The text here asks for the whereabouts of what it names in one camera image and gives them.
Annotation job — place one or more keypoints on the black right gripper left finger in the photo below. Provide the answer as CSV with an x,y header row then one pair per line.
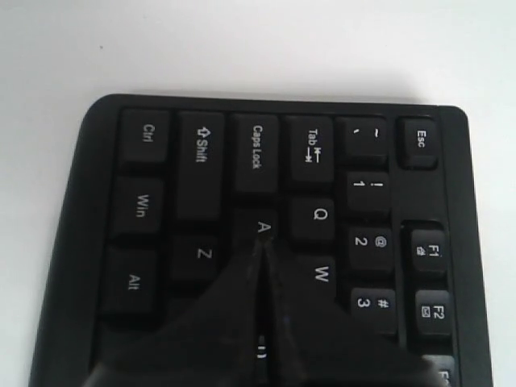
x,y
212,344

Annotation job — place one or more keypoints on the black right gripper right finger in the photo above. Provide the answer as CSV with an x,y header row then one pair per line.
x,y
314,342

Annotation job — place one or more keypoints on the black acer keyboard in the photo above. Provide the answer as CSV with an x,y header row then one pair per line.
x,y
375,201

